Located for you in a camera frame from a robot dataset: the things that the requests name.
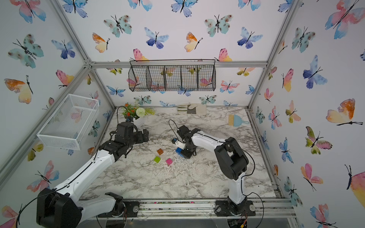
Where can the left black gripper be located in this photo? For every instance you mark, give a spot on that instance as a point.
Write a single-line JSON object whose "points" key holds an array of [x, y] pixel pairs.
{"points": [[140, 138]]}

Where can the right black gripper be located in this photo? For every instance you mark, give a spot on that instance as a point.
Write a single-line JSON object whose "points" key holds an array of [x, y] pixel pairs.
{"points": [[185, 154]]}

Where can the long light blue lego brick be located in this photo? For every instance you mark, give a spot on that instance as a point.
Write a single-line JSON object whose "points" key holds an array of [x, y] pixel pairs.
{"points": [[179, 151]]}

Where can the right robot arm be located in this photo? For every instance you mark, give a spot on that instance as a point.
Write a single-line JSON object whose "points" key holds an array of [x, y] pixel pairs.
{"points": [[233, 163]]}

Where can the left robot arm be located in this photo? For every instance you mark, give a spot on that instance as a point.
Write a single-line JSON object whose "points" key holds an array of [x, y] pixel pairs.
{"points": [[61, 207]]}

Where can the orange lego brick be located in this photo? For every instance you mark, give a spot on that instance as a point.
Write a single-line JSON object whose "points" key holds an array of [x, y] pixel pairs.
{"points": [[160, 151]]}

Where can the pink lego brick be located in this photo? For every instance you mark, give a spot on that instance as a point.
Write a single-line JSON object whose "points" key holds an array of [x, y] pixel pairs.
{"points": [[169, 162]]}

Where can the green lego brick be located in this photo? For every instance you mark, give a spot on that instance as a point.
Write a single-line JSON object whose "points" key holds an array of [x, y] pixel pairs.
{"points": [[157, 159]]}

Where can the potted flower plant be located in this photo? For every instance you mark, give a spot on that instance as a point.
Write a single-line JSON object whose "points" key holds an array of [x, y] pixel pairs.
{"points": [[136, 112]]}

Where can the beige folded cloth stack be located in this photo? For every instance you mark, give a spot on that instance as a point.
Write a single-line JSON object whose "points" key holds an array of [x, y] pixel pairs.
{"points": [[192, 109]]}

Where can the blue hand brush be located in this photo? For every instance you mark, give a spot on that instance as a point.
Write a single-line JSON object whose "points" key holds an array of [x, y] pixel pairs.
{"points": [[236, 121]]}

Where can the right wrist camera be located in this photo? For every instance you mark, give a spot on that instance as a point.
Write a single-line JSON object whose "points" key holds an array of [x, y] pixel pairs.
{"points": [[178, 143]]}

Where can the black wire wall basket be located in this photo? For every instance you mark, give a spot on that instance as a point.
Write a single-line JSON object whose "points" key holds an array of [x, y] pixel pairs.
{"points": [[172, 75]]}

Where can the white mesh wall basket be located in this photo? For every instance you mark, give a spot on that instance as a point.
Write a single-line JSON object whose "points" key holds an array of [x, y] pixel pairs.
{"points": [[68, 124]]}

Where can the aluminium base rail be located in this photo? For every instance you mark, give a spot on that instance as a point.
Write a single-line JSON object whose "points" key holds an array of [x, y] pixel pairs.
{"points": [[267, 208]]}

